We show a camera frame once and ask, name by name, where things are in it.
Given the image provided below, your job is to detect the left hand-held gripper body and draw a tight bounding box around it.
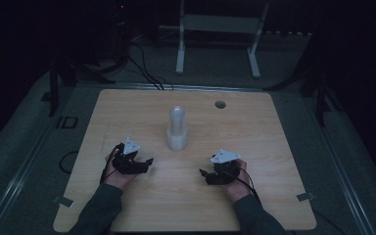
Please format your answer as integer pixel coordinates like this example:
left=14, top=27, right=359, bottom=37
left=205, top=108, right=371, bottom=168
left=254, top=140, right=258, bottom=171
left=111, top=136, right=147, bottom=175

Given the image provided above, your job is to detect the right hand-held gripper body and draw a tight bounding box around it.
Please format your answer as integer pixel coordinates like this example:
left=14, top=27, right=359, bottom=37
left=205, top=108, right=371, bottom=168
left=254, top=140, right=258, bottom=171
left=209, top=149, right=242, bottom=186

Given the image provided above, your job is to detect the translucent plastic bottle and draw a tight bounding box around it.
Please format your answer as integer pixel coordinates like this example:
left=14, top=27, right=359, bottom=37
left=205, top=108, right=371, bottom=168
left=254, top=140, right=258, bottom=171
left=165, top=105, right=189, bottom=152

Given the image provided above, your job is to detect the person's left hand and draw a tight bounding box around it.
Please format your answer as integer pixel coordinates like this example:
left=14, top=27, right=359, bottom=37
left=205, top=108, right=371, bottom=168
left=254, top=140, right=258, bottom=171
left=103, top=156, right=140, bottom=191

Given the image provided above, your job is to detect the person's right hand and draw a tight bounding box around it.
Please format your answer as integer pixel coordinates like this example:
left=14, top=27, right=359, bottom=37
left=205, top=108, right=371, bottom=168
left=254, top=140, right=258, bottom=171
left=224, top=159, right=253, bottom=203

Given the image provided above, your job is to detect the grey tape strip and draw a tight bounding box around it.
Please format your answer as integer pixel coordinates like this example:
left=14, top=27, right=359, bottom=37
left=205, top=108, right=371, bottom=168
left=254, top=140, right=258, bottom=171
left=296, top=192, right=317, bottom=203
left=52, top=195, right=75, bottom=209

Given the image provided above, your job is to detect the black tripod stand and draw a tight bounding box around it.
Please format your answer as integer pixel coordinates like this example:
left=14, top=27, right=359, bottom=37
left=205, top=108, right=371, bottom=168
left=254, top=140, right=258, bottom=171
left=302, top=70, right=332, bottom=128
left=40, top=57, right=79, bottom=118

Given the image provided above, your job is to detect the dark equipment tower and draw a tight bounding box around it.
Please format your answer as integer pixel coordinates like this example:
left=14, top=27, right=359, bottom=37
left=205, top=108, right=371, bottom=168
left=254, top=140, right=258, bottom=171
left=112, top=0, right=133, bottom=65

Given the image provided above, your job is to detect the white metal stand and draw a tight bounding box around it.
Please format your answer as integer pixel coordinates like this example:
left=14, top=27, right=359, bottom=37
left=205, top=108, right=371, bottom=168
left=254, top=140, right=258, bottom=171
left=175, top=0, right=270, bottom=79

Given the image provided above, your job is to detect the pale power strip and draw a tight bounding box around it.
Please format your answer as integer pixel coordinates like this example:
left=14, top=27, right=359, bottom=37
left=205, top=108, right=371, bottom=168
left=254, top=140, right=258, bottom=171
left=264, top=30, right=313, bottom=37

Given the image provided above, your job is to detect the left hand-held gripper cable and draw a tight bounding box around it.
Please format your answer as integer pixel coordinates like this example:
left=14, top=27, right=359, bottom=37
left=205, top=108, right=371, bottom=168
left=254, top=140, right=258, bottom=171
left=99, top=146, right=121, bottom=184

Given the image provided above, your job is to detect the hand-held gripper cable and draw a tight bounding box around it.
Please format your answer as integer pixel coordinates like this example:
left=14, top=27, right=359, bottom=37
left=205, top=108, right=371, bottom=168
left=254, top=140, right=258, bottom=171
left=237, top=166, right=262, bottom=204
left=99, top=146, right=121, bottom=184

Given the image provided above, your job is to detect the right hand-held gripper cable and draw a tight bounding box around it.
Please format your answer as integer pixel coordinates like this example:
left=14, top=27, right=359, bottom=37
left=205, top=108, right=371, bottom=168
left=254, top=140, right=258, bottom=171
left=237, top=166, right=262, bottom=204

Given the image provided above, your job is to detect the black cable loop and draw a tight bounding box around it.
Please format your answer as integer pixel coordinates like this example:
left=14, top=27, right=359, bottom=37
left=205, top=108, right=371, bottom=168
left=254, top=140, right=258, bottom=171
left=58, top=150, right=79, bottom=175

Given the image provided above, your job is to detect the black rectangular floor frame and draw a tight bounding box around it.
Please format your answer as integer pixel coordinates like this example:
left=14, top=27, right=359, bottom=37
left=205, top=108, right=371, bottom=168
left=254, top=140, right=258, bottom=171
left=56, top=116, right=79, bottom=130

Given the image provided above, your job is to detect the bundle of black floor cables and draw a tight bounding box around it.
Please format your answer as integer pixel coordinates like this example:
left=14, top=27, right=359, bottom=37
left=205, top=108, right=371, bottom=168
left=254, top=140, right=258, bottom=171
left=125, top=41, right=174, bottom=91

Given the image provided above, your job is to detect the metal floor rail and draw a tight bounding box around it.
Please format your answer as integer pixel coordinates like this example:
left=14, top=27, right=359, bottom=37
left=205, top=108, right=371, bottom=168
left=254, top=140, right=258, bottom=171
left=305, top=97, right=376, bottom=235
left=0, top=111, right=67, bottom=235

